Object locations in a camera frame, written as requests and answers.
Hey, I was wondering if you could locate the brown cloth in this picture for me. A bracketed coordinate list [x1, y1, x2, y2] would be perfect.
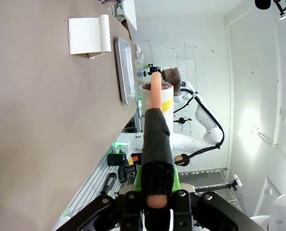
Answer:
[162, 67, 182, 94]

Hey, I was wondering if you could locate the translucent plastic container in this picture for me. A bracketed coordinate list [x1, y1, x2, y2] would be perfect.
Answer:
[134, 45, 147, 82]

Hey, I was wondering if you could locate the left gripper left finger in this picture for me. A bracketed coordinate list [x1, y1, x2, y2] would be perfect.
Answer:
[52, 166, 144, 231]

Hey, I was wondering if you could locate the black box device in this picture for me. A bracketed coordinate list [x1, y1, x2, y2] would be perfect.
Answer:
[107, 152, 127, 167]

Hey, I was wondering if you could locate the white overhead camera on mount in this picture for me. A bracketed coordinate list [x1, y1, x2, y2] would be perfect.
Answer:
[273, 0, 286, 21]

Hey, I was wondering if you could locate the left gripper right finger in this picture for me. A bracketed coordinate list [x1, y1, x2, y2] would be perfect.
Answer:
[174, 166, 266, 231]

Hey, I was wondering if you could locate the white camera on black arm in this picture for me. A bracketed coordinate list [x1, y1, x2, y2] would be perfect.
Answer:
[195, 174, 243, 193]

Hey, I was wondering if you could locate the black cylindrical tool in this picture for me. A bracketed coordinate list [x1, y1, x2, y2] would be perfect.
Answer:
[100, 172, 117, 195]

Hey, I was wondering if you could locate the black sleeved right arm cable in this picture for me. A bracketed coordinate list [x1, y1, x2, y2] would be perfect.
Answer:
[172, 89, 226, 161]

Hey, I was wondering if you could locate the wire metal shelf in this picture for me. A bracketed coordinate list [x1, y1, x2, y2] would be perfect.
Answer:
[178, 167, 229, 205]

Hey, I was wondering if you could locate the black strap on right arm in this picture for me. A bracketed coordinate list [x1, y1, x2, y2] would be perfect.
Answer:
[174, 154, 190, 167]

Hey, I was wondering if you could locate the silver metal tray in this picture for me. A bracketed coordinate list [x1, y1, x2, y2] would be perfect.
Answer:
[113, 36, 137, 106]

